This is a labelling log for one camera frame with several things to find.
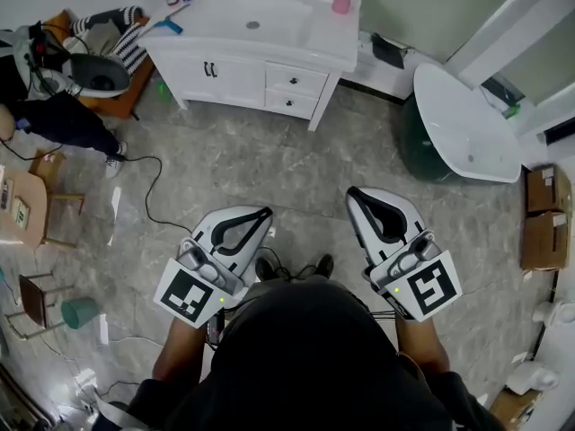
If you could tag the flat cardboard box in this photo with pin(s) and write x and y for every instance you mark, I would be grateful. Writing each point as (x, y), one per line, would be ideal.
(510, 409)

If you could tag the metal sink drain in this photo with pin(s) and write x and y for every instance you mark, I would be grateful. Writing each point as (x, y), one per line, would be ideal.
(253, 24)

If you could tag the white low cabinet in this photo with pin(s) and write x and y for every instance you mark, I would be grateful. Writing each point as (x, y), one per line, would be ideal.
(382, 81)

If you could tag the black white striped cloth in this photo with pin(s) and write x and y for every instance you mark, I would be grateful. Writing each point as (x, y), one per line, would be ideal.
(130, 43)

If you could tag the person's right shoe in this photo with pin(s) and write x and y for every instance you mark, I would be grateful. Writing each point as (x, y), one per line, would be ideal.
(323, 265)

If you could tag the black belt control box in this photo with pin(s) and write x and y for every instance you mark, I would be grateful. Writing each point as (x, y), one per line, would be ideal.
(216, 328)

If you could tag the person's left forearm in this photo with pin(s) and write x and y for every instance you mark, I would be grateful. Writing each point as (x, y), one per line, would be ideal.
(179, 353)

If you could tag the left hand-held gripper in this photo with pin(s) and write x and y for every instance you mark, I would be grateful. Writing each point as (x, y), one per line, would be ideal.
(186, 292)

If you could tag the light wooden table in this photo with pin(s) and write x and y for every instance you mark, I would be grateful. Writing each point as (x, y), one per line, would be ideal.
(27, 222)

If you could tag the white sink vanity cabinet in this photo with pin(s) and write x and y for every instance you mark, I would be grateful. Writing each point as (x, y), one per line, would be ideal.
(233, 79)

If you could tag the orange chair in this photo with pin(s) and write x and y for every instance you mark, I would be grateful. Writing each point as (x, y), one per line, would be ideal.
(130, 101)

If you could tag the person's right forearm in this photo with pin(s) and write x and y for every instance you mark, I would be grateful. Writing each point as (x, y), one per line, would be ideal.
(422, 344)

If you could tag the brown seat metal chair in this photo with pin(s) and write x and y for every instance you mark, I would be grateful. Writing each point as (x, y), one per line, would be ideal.
(33, 296)

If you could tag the white ceramic fixture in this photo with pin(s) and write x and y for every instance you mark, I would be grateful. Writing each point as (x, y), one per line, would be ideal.
(532, 377)
(554, 312)

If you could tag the person's dark shirt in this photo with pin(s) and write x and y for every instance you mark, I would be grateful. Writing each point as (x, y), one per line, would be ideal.
(305, 353)

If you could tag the black flat device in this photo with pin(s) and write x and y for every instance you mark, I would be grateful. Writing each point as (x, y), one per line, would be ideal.
(387, 52)

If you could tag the small cardboard box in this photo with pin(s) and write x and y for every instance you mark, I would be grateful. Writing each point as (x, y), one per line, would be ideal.
(47, 165)

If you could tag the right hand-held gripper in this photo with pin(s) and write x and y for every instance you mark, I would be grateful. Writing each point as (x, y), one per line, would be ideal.
(431, 287)

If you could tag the green plastic bucket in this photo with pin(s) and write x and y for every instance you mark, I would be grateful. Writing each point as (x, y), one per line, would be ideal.
(78, 313)

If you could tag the white bathtub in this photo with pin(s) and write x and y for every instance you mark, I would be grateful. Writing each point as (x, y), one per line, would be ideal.
(458, 124)

